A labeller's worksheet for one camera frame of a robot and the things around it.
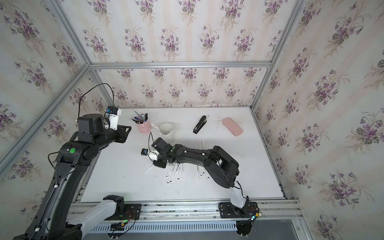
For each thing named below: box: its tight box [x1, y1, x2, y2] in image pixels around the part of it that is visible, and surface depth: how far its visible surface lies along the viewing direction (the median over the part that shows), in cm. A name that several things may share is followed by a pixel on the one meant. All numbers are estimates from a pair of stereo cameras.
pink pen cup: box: [136, 118, 152, 134], surface depth 101 cm
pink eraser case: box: [222, 117, 243, 137], surface depth 110 cm
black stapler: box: [193, 115, 207, 134], surface depth 109 cm
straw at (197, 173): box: [196, 166, 200, 182], surface depth 87 cm
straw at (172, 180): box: [171, 164, 179, 182], surface depth 87 cm
